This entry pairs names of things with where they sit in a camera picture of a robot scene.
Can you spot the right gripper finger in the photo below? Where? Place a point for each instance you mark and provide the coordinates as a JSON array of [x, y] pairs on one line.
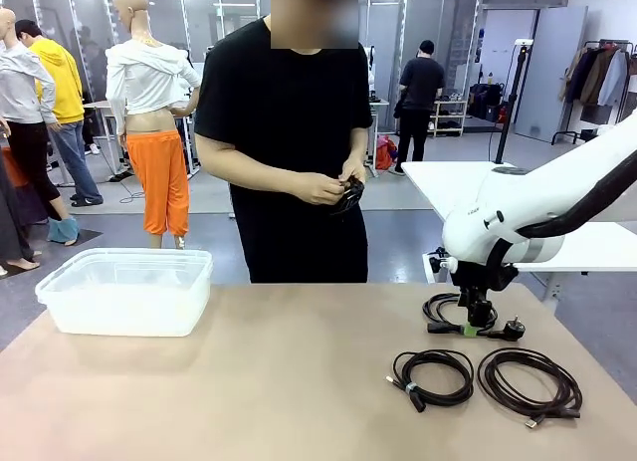
[[480, 321], [465, 330]]

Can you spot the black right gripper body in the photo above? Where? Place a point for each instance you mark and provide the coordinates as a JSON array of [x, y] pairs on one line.
[[477, 294]]

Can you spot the person's right forearm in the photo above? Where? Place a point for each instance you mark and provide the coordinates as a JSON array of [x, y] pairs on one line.
[[239, 167]]

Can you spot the person's left forearm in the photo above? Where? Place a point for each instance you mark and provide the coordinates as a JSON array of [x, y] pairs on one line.
[[360, 142]]

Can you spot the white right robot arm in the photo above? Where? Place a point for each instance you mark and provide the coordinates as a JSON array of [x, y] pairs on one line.
[[478, 222]]

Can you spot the person's left hand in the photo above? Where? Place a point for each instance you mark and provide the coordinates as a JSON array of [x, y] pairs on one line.
[[354, 169]]

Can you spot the person's right hand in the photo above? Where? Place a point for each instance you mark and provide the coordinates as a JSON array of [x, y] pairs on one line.
[[318, 189]]

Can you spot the white table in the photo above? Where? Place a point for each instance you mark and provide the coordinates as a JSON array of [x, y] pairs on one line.
[[438, 182]]

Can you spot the red orange bag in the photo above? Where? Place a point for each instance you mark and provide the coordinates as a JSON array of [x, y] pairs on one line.
[[385, 152]]

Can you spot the low shoe shelf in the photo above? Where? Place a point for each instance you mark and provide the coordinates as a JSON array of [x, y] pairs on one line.
[[448, 117]]

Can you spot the black tripod stand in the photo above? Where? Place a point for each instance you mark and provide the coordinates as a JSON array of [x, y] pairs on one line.
[[512, 97]]

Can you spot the person in black with cap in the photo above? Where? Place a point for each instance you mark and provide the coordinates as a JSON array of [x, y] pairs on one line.
[[420, 82]]

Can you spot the clothes rack with coats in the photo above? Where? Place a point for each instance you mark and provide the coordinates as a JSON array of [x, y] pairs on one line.
[[597, 77]]

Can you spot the person in black t-shirt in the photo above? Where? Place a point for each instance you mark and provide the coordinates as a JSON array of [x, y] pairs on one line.
[[283, 107]]

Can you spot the mannequin with orange trousers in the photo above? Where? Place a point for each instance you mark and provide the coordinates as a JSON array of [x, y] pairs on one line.
[[159, 172]]

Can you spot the translucent white plastic container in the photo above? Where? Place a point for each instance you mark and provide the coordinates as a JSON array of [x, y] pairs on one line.
[[124, 306]]

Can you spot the person in yellow hoodie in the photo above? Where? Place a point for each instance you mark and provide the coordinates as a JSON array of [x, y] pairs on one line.
[[64, 82]]

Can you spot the mannequin in grey shirt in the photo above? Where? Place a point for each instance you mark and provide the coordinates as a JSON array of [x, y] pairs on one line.
[[20, 82]]

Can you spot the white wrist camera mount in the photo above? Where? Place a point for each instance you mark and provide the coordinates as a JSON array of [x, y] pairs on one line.
[[443, 263]]

